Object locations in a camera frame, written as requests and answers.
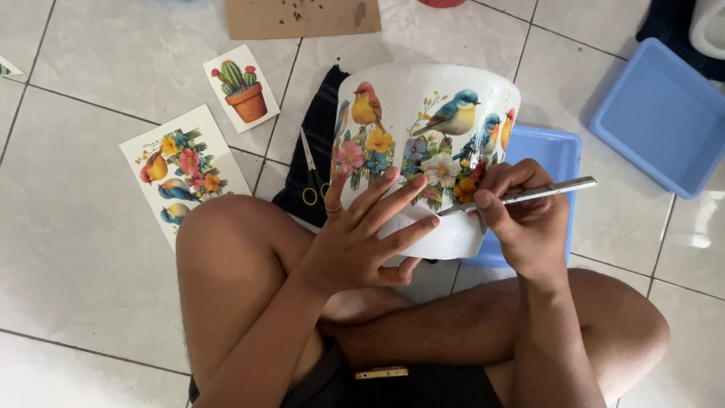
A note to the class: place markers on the black cloth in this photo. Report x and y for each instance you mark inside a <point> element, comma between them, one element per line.
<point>325,102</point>

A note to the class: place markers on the thin metal blade tool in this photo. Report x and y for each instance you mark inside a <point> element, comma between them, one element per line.
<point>544,191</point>

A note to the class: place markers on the person's leg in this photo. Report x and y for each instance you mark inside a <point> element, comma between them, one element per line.
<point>464,323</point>
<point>226,266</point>

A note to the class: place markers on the brown cardboard sheet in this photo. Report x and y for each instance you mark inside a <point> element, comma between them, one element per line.
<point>306,20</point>

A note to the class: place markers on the bird and flower decal sheet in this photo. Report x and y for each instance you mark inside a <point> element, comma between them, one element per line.
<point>181,170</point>

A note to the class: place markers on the white rounded object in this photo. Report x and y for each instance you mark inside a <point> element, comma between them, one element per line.
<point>711,28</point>

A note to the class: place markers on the white bird decal flower pot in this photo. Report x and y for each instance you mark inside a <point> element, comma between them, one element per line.
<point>408,90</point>

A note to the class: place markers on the cactus decal sheet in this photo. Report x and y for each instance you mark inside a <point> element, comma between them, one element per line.
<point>243,90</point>

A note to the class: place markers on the person's right hand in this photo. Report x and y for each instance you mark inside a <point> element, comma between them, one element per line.
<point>535,226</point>

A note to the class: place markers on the person's right leg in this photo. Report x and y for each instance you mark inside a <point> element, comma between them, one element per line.
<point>464,323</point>

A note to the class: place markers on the small decal paper scrap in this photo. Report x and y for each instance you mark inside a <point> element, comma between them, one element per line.
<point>7,68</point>

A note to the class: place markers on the person's left leg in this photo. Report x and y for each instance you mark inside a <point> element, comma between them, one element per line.
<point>226,266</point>

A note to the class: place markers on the black shorts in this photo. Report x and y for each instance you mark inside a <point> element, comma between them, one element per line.
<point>430,391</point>

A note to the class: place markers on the dark fabric item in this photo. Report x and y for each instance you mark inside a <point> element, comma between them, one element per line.
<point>668,25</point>

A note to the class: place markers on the gold metal object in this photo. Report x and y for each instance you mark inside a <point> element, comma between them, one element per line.
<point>380,373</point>

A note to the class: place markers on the person's left hand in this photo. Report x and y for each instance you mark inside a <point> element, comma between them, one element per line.
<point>351,249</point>

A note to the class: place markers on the red round container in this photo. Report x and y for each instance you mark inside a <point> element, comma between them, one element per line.
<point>442,3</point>

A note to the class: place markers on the blue plastic tray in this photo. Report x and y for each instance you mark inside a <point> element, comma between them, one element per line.
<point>662,119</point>
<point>546,153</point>

